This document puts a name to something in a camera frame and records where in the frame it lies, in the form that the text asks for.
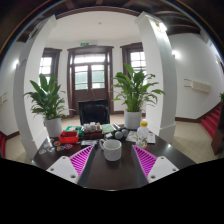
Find black flat device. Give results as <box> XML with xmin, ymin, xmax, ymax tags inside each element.
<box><xmin>81</xmin><ymin>140</ymin><xmax>98</xmax><ymax>146</ymax></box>

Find clear bottle with yellow cap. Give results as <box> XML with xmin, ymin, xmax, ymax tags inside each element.
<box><xmin>136</xmin><ymin>119</ymin><xmax>149</xmax><ymax>149</ymax></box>

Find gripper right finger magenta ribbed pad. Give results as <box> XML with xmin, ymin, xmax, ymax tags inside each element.
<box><xmin>132</xmin><ymin>145</ymin><xmax>178</xmax><ymax>183</ymax></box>

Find left wall radiator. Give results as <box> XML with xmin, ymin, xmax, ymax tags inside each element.
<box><xmin>0</xmin><ymin>93</ymin><xmax>7</xmax><ymax>106</ymax></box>

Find red plastic box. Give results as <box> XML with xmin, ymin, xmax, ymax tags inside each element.
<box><xmin>58</xmin><ymin>131</ymin><xmax>79</xmax><ymax>144</ymax></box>

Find left potted green plant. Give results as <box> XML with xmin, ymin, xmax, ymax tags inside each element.
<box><xmin>23</xmin><ymin>74</ymin><xmax>66</xmax><ymax>138</ymax></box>

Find colourful round stickers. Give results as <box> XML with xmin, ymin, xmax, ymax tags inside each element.
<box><xmin>38</xmin><ymin>138</ymin><xmax>73</xmax><ymax>155</ymax></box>

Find black office chair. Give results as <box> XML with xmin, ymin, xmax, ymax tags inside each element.
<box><xmin>78</xmin><ymin>99</ymin><xmax>110</xmax><ymax>125</ymax></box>

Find left white pillar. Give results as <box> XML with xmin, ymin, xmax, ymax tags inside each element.
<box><xmin>13</xmin><ymin>16</ymin><xmax>57</xmax><ymax>159</ymax></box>

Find wall radiator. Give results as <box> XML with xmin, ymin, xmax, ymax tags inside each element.
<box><xmin>184</xmin><ymin>79</ymin><xmax>211</xmax><ymax>93</ymax></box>
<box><xmin>0</xmin><ymin>93</ymin><xmax>7</xmax><ymax>106</ymax></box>

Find right window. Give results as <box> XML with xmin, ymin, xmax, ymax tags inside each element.
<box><xmin>121</xmin><ymin>42</ymin><xmax>146</xmax><ymax>72</ymax></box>

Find dark wooden double door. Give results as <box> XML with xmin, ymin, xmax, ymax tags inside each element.
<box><xmin>67</xmin><ymin>46</ymin><xmax>113</xmax><ymax>117</ymax></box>

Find left window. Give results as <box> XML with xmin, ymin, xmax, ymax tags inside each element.
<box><xmin>39</xmin><ymin>48</ymin><xmax>61</xmax><ymax>80</ymax></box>

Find right white pillar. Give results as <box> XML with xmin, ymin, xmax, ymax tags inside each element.
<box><xmin>135</xmin><ymin>12</ymin><xmax>177</xmax><ymax>143</ymax></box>

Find grey ball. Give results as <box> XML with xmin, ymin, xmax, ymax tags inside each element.
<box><xmin>121</xmin><ymin>129</ymin><xmax>129</xmax><ymax>137</ymax></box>
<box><xmin>114</xmin><ymin>131</ymin><xmax>123</xmax><ymax>139</ymax></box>

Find green box behind red box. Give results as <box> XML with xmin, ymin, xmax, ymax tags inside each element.
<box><xmin>65</xmin><ymin>126</ymin><xmax>82</xmax><ymax>133</ymax></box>

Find brown tray with small cups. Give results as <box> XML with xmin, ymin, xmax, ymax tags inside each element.
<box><xmin>83</xmin><ymin>122</ymin><xmax>103</xmax><ymax>139</ymax></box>

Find right wall radiator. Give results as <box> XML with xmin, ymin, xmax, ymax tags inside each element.
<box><xmin>184</xmin><ymin>79</ymin><xmax>211</xmax><ymax>93</ymax></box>

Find potted green plant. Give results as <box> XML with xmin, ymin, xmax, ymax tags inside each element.
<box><xmin>112</xmin><ymin>63</ymin><xmax>165</xmax><ymax>130</ymax></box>
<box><xmin>23</xmin><ymin>74</ymin><xmax>66</xmax><ymax>138</ymax></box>

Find green book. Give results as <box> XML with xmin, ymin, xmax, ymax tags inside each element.
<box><xmin>101</xmin><ymin>124</ymin><xmax>114</xmax><ymax>134</ymax></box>

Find green exit sign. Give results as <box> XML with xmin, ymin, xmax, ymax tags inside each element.
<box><xmin>80</xmin><ymin>42</ymin><xmax>89</xmax><ymax>46</ymax></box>

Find red carpet stairs right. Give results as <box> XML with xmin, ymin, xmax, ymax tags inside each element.
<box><xmin>201</xmin><ymin>105</ymin><xmax>221</xmax><ymax>138</ymax></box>

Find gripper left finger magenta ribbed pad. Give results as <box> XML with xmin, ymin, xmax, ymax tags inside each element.
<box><xmin>47</xmin><ymin>145</ymin><xmax>94</xmax><ymax>183</ymax></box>

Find white ceramic mug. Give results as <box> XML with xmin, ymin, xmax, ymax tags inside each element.
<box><xmin>99</xmin><ymin>139</ymin><xmax>122</xmax><ymax>162</ymax></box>

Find window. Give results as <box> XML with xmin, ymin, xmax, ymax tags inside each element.
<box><xmin>39</xmin><ymin>48</ymin><xmax>61</xmax><ymax>80</ymax></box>
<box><xmin>121</xmin><ymin>42</ymin><xmax>146</xmax><ymax>72</ymax></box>

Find white pillar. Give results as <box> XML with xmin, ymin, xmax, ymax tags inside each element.
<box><xmin>135</xmin><ymin>12</ymin><xmax>177</xmax><ymax>143</ymax></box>
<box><xmin>13</xmin><ymin>16</ymin><xmax>57</xmax><ymax>159</ymax></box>

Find white printed paper sheet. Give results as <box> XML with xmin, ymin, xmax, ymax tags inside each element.
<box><xmin>126</xmin><ymin>131</ymin><xmax>156</xmax><ymax>144</ymax></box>

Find right potted green plant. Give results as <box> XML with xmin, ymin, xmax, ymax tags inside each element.
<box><xmin>112</xmin><ymin>63</ymin><xmax>165</xmax><ymax>130</ymax></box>

